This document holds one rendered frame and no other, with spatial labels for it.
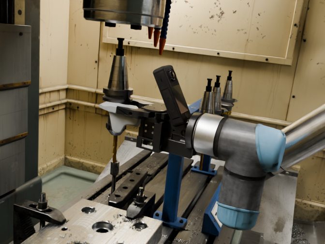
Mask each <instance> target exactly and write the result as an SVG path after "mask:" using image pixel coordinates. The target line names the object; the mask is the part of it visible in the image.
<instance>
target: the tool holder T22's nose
mask: <svg viewBox="0 0 325 244"><path fill-rule="evenodd" d="M106 128H107V130H108V131H109V133H110V134H111V135H114V136H119V135H121V134H122V133H123V131H124V130H125V129H126V126H125V127H124V129H123V131H122V132H121V133H115V132H114V131H113V130H112V126H111V121H110V117H109V116H108V122H107V123H106Z"/></svg>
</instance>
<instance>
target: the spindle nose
mask: <svg viewBox="0 0 325 244"><path fill-rule="evenodd" d="M165 3H166V0H83V5H82V9H83V18H84V19H85V20H89V21H97V22H108V23H116V24H124V25H138V26H143V27H153V28H160V27H162V26H163V18H164V13H165Z"/></svg>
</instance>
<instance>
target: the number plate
mask: <svg viewBox="0 0 325 244"><path fill-rule="evenodd" d="M217 208H218V205H217V201H216V203H215V205H214V207H213V209H212V211H211V214H212V216H213V217H214V219H215V220H216V222H217V224H218V225H219V227H220V228H221V226H222V223H221V222H220V221H219V220H218V218H217Z"/></svg>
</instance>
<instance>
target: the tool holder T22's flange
mask: <svg viewBox="0 0 325 244"><path fill-rule="evenodd" d="M103 93H104V94H105V95H103V100H104V101H107V102H111V103H124V102H132V101H133V98H132V97H131V95H133V88H130V87H129V89H128V90H113V89H109V88H108V87H107V86H104V87H103Z"/></svg>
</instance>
